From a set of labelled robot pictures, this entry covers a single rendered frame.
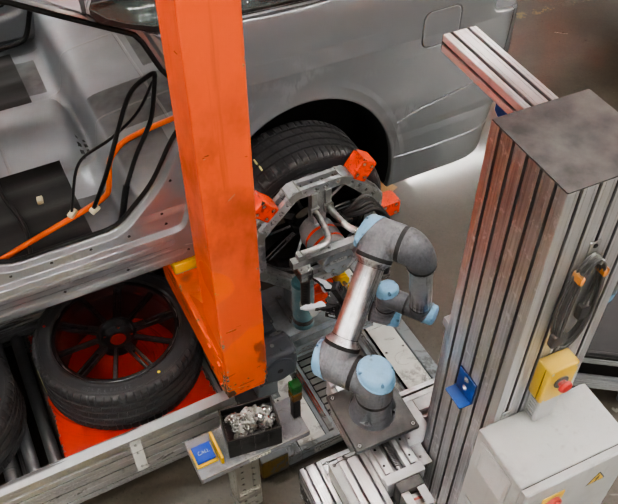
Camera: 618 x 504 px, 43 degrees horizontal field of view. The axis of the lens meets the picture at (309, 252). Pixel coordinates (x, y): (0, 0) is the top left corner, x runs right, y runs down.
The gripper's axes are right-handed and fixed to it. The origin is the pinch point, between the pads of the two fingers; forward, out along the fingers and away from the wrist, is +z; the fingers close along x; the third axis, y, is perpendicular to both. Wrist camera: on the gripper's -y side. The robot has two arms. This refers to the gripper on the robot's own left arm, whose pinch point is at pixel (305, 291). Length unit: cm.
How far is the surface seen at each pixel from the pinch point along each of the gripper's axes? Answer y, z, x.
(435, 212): 83, -29, 143
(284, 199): -26.1, 13.4, 17.6
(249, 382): 26.0, 13.1, -27.1
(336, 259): -3.3, -7.1, 15.6
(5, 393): 32, 100, -55
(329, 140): -33, 5, 47
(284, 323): 61, 19, 28
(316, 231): -8.2, 2.9, 22.6
